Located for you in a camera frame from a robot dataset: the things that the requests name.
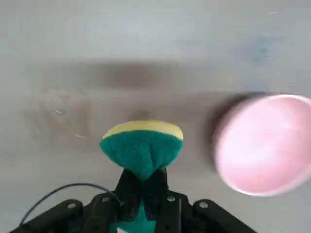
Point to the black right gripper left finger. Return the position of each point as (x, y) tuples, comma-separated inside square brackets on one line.
[(102, 208)]

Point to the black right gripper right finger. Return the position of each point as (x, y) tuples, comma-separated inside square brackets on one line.
[(177, 213)]

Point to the pink bowl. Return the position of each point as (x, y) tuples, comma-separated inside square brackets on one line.
[(264, 145)]

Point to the green and yellow sponge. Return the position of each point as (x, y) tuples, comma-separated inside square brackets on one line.
[(141, 150)]

